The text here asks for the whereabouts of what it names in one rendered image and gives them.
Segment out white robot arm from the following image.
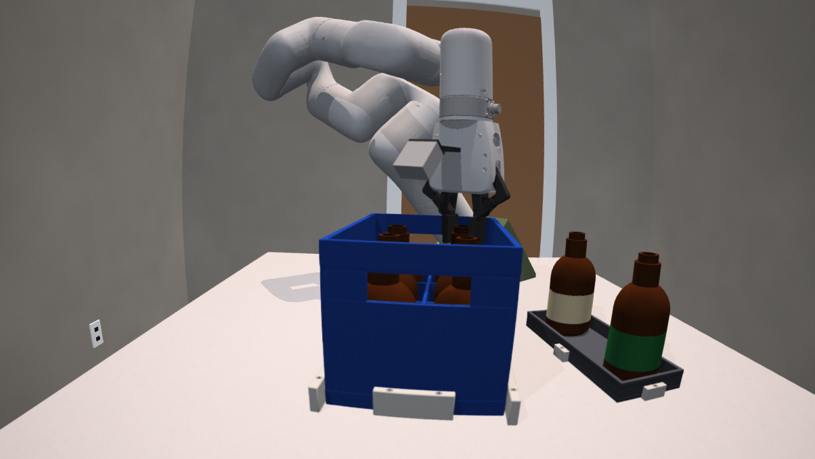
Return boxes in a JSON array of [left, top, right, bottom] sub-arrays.
[[252, 17, 502, 215]]

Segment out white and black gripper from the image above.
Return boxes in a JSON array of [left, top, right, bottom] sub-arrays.
[[422, 116, 510, 245]]

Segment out blue crate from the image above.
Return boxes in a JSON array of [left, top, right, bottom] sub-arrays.
[[319, 213, 523, 416]]

